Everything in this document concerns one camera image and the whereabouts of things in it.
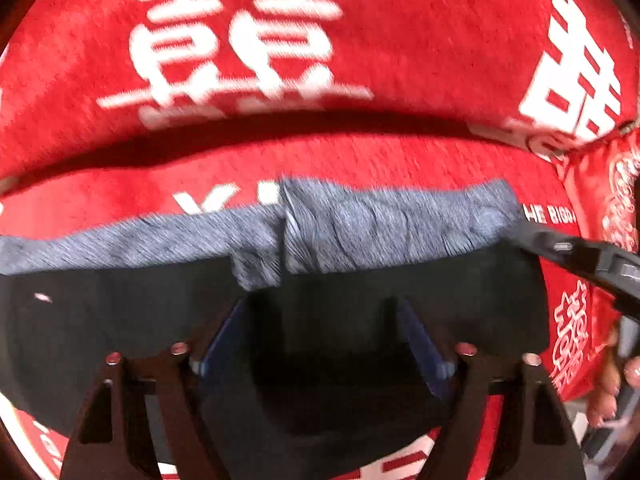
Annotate black pants with blue-grey trim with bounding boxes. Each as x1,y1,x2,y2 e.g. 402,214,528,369
0,177,551,480

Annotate red printed sofa cover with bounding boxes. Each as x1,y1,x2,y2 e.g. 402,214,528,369
0,0,640,480

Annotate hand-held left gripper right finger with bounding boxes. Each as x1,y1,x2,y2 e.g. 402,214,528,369
397,297,589,480

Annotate person's right hand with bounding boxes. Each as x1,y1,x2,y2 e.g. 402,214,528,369
584,329,640,430

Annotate red embroidered cushion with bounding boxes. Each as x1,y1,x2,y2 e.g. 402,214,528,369
552,127,640,262

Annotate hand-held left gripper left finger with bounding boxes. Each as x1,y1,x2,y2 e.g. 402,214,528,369
60,299,247,480

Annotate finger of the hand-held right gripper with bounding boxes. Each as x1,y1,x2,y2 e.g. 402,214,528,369
509,223,610,287

